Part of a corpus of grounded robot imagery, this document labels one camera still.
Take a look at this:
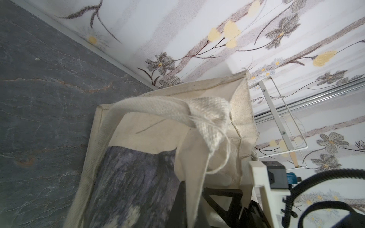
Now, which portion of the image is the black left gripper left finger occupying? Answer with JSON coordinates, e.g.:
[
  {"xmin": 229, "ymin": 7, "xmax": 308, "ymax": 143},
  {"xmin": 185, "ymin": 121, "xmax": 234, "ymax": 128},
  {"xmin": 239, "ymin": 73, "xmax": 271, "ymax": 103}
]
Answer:
[{"xmin": 165, "ymin": 181, "xmax": 187, "ymax": 228}]

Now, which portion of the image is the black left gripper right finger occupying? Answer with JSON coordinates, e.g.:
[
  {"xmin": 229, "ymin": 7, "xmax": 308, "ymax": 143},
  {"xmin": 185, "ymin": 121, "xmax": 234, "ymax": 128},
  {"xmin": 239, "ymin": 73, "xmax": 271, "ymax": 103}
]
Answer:
[{"xmin": 194, "ymin": 201, "xmax": 211, "ymax": 228}]

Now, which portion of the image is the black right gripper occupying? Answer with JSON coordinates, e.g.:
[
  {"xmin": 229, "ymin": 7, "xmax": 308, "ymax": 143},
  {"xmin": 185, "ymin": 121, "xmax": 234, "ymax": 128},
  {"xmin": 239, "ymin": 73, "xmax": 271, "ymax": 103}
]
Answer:
[{"xmin": 202, "ymin": 187, "xmax": 271, "ymax": 228}]

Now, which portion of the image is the cream canvas tote bag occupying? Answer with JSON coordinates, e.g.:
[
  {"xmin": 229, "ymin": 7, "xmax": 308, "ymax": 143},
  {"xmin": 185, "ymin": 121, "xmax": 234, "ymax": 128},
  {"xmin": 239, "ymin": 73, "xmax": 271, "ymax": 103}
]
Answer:
[{"xmin": 64, "ymin": 71, "xmax": 259, "ymax": 228}]

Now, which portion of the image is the white wooden two-tier shelf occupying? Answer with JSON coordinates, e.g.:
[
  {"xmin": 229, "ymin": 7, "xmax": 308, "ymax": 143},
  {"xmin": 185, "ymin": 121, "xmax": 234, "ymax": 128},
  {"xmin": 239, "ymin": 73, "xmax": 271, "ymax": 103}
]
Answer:
[{"xmin": 251, "ymin": 77, "xmax": 308, "ymax": 171}]

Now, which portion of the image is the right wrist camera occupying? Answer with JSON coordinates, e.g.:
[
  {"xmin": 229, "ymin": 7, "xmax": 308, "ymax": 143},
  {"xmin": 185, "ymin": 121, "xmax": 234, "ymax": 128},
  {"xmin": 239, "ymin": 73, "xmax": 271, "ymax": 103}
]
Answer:
[{"xmin": 249, "ymin": 161, "xmax": 302, "ymax": 228}]

